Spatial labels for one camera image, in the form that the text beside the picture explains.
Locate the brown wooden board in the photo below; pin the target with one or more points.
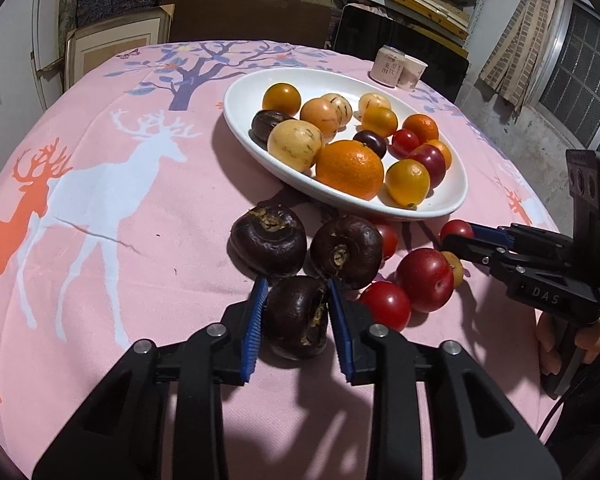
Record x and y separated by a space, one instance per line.
250 20

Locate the white leaning board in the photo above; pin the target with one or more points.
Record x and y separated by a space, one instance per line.
47 35

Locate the large orange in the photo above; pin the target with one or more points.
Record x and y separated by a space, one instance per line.
350 169

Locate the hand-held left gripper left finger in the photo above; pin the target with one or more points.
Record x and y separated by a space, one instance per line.
252 330

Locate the white oval plate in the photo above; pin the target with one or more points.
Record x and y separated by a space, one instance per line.
430 200

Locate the bamboo curtain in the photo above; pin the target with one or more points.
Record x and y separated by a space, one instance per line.
522 45

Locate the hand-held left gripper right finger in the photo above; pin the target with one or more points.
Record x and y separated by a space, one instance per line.
339 332

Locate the person's right forearm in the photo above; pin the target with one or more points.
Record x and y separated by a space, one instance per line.
597 405

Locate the small pepino melon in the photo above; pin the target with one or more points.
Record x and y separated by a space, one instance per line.
457 270

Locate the pink deer print tablecloth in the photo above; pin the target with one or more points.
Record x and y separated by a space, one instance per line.
130 260

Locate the orange mandarin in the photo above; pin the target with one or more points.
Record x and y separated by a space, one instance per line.
421 127
445 152

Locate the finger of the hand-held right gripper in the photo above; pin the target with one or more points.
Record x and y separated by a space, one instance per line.
472 252
487 233

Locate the small orange tomato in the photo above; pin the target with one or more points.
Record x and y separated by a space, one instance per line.
281 100
379 121

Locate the yellow striped pepino melon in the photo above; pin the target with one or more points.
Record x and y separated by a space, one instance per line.
340 105
374 101
320 117

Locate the large yellow pepino melon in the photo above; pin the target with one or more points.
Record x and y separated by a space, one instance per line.
295 144

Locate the yellow orange tomato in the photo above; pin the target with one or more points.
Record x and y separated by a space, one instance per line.
406 182

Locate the large dark water chestnut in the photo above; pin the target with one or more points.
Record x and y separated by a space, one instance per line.
269 242
295 317
345 252

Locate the person's right hand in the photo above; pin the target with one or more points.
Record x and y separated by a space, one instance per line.
547 345

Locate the dark brown water chestnut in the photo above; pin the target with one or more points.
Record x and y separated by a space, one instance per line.
267 124

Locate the black panel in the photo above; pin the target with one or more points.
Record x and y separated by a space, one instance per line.
430 45

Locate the framed panel in cardboard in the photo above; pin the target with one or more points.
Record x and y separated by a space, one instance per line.
115 42

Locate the dark purple plum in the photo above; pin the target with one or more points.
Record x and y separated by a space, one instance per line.
371 142

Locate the window with metal grille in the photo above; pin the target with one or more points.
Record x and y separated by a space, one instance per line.
585 70

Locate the printed paper cup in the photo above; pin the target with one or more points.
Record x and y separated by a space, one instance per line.
412 74

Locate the small red tomato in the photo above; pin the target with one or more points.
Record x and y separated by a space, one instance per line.
455 229

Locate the red plum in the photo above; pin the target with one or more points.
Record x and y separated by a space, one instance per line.
425 280
428 165

